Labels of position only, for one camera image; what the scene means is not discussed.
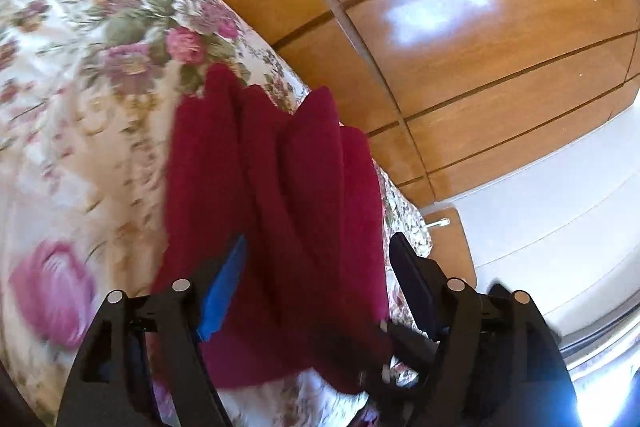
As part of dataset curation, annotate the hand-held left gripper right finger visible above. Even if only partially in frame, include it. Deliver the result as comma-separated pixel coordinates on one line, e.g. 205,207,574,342
389,232,581,427

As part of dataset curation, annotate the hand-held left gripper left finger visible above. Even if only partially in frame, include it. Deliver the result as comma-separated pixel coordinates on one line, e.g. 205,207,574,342
56,234,249,427

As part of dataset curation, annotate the magenta long-sleeved sweater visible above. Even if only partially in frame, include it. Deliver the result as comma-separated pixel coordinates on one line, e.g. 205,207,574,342
150,63,396,395

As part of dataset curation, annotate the brown wooden wardrobe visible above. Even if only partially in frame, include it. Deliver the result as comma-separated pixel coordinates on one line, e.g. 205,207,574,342
107,0,640,210

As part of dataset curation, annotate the floral bedspread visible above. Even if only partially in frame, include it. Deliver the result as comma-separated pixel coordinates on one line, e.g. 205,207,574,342
0,0,433,427

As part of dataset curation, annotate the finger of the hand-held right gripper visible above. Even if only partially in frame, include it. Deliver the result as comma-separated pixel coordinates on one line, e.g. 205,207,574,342
359,321,439,391

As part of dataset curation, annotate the wooden nightstand with white handle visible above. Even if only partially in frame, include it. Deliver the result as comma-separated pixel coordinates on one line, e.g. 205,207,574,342
422,205,476,288

